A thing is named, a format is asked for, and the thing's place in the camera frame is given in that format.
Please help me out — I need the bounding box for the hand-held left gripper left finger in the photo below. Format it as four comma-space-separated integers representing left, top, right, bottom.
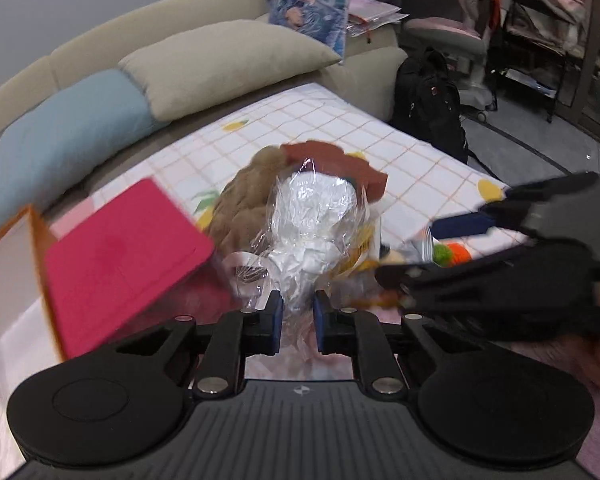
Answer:
102, 290, 284, 401

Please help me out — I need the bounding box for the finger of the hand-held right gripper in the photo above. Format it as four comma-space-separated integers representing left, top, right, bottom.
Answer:
374, 240, 600, 333
431, 171, 600, 240

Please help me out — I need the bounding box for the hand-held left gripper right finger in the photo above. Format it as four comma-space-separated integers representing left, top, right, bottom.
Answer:
314, 290, 486, 401

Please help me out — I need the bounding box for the orange green knitted toy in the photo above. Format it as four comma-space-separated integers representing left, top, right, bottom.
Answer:
432, 242, 473, 267

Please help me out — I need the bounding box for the clear plastic bag white toy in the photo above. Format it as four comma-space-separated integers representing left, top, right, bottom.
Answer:
223, 157, 387, 366

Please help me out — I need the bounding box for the brown plush toy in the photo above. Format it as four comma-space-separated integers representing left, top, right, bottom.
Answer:
207, 146, 301, 261

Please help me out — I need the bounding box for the rust brown felt cloth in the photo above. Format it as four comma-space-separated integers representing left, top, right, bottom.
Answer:
280, 141, 390, 206

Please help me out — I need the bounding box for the pink box lid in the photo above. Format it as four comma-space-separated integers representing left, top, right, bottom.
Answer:
45, 178, 216, 361

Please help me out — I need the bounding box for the orange storage box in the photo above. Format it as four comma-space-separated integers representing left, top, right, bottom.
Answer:
0, 205, 68, 366

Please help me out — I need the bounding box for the black backpack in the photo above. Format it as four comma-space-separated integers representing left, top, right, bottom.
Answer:
390, 49, 473, 163

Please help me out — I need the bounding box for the black metal rack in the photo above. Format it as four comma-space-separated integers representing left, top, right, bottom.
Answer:
500, 0, 600, 123

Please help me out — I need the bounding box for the checked fruit print blanket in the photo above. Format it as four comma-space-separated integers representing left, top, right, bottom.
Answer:
0, 82, 531, 466

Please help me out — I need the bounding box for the pink desk chair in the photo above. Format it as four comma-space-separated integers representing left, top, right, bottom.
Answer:
405, 0, 501, 123

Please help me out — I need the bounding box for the stack of papers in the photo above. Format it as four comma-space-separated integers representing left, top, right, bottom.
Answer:
347, 0, 410, 41

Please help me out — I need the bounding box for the beige pillow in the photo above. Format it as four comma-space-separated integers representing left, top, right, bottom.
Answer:
117, 19, 342, 122

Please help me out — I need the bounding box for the blue printed figure pillow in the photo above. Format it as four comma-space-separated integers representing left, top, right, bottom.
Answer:
269, 0, 357, 58

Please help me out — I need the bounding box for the light blue pillow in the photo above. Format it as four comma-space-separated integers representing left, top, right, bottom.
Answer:
0, 69, 171, 238

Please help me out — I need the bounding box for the beige sofa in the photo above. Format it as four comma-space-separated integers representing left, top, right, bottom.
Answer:
0, 0, 408, 181

